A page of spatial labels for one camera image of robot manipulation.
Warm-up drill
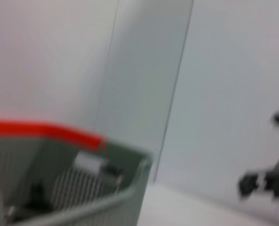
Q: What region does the grey perforated plastic storage bin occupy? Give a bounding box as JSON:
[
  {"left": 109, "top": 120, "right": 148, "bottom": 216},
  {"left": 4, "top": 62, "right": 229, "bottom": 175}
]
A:
[{"left": 0, "top": 116, "right": 154, "bottom": 226}]

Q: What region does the glass pitcher black lid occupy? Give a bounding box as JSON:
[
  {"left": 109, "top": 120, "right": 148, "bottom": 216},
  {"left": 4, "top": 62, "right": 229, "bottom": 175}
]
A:
[{"left": 237, "top": 109, "right": 279, "bottom": 205}]

